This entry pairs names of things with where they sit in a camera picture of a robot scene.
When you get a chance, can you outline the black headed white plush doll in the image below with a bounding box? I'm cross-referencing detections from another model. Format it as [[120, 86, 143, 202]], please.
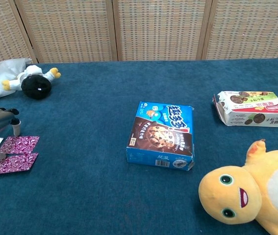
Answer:
[[1, 64, 62, 100]]

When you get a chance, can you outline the blue chocolate chip cookie box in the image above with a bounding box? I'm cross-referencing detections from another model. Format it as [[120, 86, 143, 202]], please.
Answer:
[[126, 101, 195, 171]]

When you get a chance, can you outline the white green red biscuit box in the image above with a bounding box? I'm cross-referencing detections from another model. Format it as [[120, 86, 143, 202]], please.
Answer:
[[212, 91, 278, 128]]

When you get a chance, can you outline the yellow plush dinosaur toy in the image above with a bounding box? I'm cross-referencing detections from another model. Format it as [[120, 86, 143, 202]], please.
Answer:
[[198, 139, 278, 235]]

